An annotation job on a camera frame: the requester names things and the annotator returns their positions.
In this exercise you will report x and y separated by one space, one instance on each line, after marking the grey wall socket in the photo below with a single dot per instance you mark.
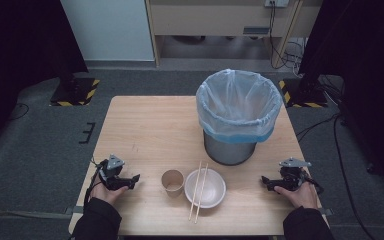
276 2

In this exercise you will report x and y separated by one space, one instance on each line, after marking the light wooden cabinet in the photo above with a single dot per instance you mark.
213 16

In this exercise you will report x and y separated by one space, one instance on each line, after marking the wooden chopstick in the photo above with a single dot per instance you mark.
195 191
202 191

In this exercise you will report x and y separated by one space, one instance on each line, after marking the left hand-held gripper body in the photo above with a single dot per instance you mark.
110 173

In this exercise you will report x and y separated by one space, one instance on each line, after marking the black yellow striped stand base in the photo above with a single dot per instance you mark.
305 96
76 93

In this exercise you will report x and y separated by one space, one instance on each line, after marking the person's right hand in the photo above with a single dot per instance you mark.
300 196

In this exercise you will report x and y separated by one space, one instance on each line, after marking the pale blue trash bag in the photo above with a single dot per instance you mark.
238 100

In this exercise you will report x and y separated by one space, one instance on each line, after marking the white bowl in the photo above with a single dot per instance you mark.
213 190

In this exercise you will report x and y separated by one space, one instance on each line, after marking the black curtain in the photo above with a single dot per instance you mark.
363 66
20 50

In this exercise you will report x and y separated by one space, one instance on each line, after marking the grey metal trash can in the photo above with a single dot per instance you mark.
228 153

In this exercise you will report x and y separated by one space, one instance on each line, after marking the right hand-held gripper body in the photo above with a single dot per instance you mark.
292 176

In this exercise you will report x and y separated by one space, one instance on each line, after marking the person's left hand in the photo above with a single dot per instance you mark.
108 195

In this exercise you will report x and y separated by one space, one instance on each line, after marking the brown paper cup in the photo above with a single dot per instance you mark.
172 183

